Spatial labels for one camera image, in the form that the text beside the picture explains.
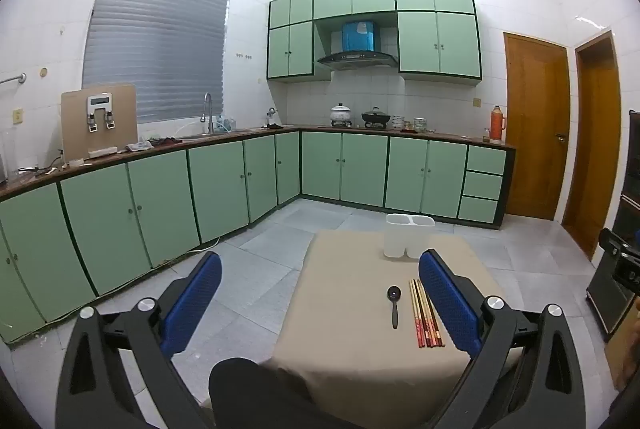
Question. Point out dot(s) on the beige tablecloth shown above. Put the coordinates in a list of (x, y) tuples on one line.
[(350, 309)]

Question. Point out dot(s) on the small kettle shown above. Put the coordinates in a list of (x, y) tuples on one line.
[(271, 118)]

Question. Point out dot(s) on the person's right forearm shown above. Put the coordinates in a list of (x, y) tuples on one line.
[(627, 344)]

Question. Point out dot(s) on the brown cardboard board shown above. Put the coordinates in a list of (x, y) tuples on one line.
[(72, 129)]

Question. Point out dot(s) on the orange thermos flask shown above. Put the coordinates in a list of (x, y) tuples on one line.
[(496, 124)]

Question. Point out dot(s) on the white wall-mount device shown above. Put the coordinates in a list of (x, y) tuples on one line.
[(100, 101)]

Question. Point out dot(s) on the wooden door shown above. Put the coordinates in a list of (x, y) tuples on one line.
[(535, 129), (595, 149)]

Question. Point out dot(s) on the white two-compartment utensil holder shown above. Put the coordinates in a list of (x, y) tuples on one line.
[(400, 239)]

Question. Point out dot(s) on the dark red cloth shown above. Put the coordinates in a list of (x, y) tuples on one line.
[(169, 140)]

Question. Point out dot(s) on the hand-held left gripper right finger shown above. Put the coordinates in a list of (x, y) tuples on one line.
[(447, 304)]

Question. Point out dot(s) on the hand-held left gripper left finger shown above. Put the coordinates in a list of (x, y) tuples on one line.
[(196, 304)]

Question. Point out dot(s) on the white power strip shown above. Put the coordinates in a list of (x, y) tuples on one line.
[(102, 151)]

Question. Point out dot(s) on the black range hood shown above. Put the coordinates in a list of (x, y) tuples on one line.
[(357, 59)]

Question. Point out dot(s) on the clear plastic bottle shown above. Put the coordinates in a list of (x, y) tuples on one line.
[(226, 124)]

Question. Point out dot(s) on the wooden chopstick with red end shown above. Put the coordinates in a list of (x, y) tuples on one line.
[(416, 314), (433, 311), (425, 314)]

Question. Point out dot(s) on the stack of patterned bowls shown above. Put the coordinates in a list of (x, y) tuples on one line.
[(420, 124)]

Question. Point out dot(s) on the dark brown chopstick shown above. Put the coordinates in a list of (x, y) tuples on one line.
[(429, 314), (420, 314)]

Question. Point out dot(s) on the person's black trouser leg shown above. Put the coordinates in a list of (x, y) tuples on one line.
[(250, 394)]

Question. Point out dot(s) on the gas stove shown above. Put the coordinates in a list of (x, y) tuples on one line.
[(360, 125)]

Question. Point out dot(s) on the green wall cabinets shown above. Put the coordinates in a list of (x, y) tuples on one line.
[(440, 44)]

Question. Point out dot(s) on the black spoon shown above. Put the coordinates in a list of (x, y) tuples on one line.
[(394, 314)]

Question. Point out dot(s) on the chrome kitchen faucet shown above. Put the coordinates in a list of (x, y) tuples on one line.
[(208, 111)]

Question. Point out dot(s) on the light dish cloth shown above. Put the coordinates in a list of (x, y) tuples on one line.
[(139, 146)]

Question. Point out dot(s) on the white lidded pot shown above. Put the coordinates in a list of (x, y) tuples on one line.
[(341, 113)]

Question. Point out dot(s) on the metal towel rail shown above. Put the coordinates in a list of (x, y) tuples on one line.
[(12, 79)]

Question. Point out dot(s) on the grey window blind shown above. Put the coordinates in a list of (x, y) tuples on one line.
[(155, 49)]

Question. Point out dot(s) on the black appliance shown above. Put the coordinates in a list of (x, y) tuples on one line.
[(607, 309)]

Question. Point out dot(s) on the black wok with lid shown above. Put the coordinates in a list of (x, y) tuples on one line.
[(375, 115)]

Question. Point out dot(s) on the green base cabinets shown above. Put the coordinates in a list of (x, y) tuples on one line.
[(220, 189)]

